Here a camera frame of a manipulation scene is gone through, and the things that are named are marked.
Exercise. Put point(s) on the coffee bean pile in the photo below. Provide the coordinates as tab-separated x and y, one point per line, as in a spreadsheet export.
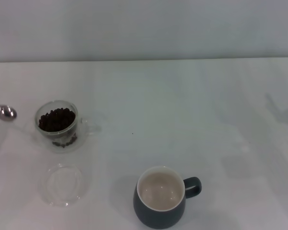
56	119

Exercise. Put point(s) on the double-wall glass cup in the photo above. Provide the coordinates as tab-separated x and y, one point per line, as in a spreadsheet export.
85	124

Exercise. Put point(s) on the clear glass saucer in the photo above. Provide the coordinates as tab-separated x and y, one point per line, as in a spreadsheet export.
60	198

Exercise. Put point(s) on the dark grey ceramic mug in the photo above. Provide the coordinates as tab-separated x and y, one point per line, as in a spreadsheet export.
148	218

